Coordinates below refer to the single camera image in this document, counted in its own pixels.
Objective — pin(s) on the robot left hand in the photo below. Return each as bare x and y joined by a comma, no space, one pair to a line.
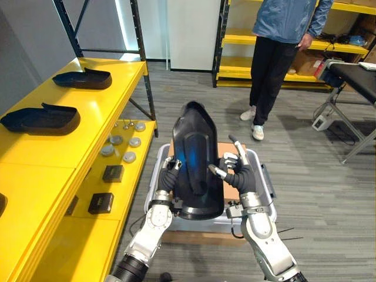
168,180

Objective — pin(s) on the person's left hand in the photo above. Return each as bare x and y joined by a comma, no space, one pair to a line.
305,41

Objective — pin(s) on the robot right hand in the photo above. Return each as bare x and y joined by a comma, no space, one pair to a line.
245,180

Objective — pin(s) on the robot left arm silver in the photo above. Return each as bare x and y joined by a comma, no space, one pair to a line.
152,223

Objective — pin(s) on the robot right arm silver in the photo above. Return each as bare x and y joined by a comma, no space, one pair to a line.
261,229

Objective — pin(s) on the yellow metal shelf unit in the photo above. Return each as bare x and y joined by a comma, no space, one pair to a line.
88,123

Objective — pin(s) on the brown cardboard sheet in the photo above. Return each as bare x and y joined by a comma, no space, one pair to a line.
229,191

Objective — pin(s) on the white plastic storage box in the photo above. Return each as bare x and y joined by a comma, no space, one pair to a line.
264,188

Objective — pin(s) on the brown cardboard box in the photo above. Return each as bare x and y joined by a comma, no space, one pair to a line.
307,63

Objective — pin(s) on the person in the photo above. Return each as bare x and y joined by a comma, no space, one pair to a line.
270,58

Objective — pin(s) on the round grey metal disc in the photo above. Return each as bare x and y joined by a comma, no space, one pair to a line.
116,139
140,127
129,157
107,150
134,142

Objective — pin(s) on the blue item on rack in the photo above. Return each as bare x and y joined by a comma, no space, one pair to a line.
359,40

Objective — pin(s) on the small black box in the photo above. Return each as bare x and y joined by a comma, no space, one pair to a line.
101,203
113,173

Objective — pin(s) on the black folding table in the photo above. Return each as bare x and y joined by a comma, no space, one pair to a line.
357,77

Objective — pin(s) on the flat cardboard floor piece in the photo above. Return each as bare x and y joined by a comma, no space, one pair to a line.
202,238

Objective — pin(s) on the yellow storage rack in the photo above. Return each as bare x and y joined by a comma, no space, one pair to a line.
238,38

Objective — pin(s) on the small metal pin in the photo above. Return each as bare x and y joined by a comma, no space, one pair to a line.
125,124
131,122

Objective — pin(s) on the white power adapter box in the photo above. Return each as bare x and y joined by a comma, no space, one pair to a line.
320,122

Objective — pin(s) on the white panel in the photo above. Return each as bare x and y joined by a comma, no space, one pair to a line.
192,32

